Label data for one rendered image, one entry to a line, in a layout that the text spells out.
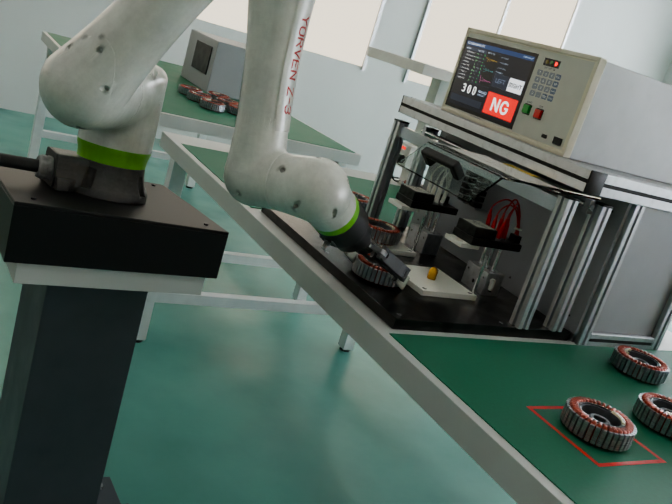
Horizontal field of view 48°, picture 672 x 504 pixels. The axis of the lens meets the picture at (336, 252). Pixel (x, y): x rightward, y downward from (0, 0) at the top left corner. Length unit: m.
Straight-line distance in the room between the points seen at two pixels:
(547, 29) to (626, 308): 6.47
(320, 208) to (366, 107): 5.81
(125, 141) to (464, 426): 0.73
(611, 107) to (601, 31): 6.98
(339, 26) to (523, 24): 2.04
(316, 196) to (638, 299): 0.86
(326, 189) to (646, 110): 0.80
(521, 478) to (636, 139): 0.90
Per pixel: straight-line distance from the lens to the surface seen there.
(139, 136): 1.35
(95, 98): 1.18
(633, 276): 1.74
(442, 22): 7.28
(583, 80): 1.61
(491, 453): 1.12
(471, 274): 1.72
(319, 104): 6.77
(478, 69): 1.85
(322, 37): 6.67
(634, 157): 1.76
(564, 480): 1.09
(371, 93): 7.00
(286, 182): 1.23
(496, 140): 1.70
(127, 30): 1.17
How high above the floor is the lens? 1.22
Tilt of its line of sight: 16 degrees down
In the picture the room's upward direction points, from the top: 17 degrees clockwise
